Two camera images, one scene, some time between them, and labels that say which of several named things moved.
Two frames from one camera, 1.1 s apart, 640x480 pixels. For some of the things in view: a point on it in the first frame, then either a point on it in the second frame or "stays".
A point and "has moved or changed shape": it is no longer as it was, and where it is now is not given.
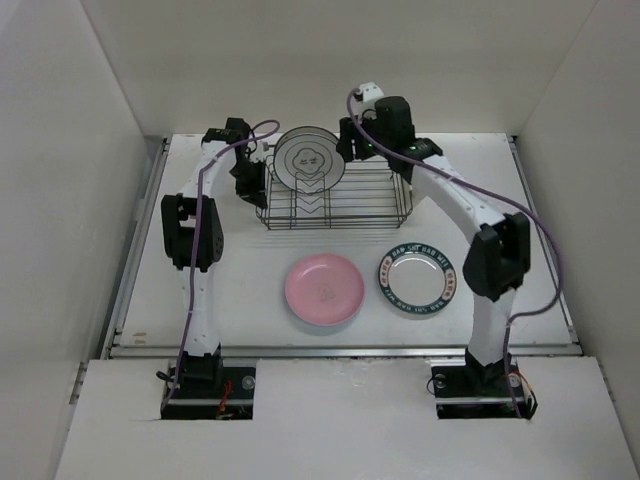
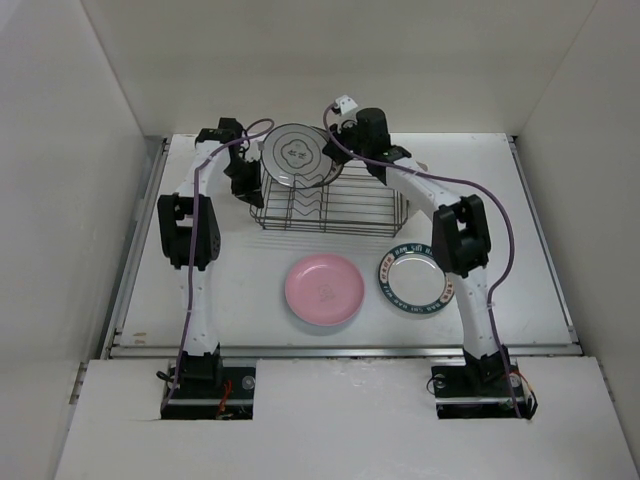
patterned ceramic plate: [417, 278] stays
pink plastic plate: [324, 289] stays
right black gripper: [347, 133] -> [332, 151]
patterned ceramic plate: [306, 160] has moved or changed shape
